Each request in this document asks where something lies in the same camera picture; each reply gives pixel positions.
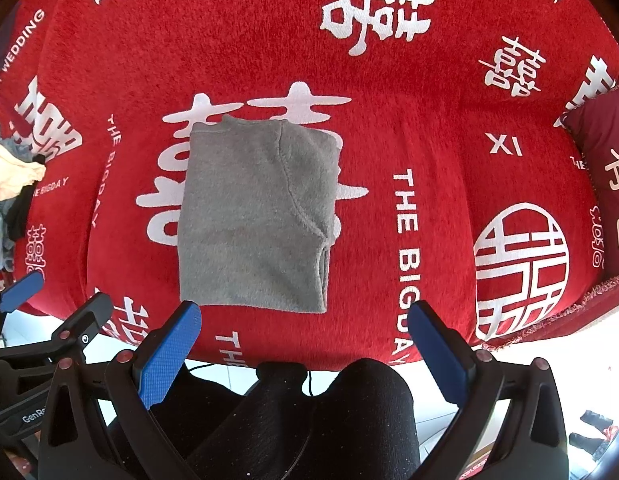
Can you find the grey knit sweater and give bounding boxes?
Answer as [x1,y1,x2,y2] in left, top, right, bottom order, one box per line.
[177,114,341,315]

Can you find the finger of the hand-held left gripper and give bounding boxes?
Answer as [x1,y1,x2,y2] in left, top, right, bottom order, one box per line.
[0,271,45,322]
[48,291,114,358]

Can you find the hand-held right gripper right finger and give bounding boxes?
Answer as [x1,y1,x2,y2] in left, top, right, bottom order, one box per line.
[407,300,570,480]

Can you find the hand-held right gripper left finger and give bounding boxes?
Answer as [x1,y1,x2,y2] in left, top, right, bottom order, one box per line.
[38,301,203,480]

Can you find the thin black cable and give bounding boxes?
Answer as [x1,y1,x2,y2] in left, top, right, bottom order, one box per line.
[190,360,315,398]

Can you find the peach garment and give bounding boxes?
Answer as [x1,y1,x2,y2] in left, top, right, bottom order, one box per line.
[0,140,48,200]

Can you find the red printed blanket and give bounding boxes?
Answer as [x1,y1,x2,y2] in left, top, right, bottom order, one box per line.
[0,0,619,367]

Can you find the black garment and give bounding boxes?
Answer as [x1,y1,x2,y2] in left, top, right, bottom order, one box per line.
[4,187,38,243]

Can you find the dark red pillow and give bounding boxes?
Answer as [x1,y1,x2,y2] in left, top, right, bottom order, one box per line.
[559,85,619,281]

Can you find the person's black trousers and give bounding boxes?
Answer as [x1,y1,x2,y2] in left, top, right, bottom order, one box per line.
[110,357,423,480]

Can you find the purple cloth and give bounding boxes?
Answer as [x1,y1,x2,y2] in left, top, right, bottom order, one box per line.
[0,0,25,73]

